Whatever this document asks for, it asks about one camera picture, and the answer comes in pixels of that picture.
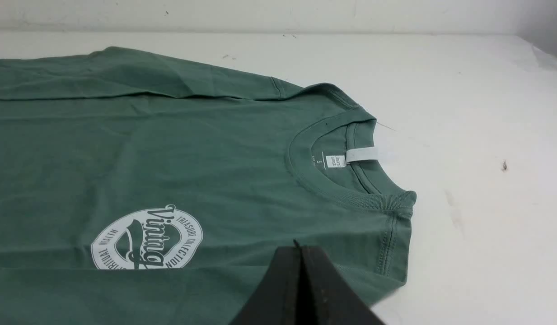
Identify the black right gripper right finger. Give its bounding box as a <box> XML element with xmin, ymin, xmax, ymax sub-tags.
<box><xmin>299</xmin><ymin>246</ymin><xmax>384</xmax><ymax>325</ymax></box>

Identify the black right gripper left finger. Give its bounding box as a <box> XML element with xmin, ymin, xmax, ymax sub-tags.
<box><xmin>231</xmin><ymin>241</ymin><xmax>303</xmax><ymax>325</ymax></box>

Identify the green long-sleeved shirt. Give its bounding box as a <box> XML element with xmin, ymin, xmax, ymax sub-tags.
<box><xmin>0</xmin><ymin>47</ymin><xmax>417</xmax><ymax>325</ymax></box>

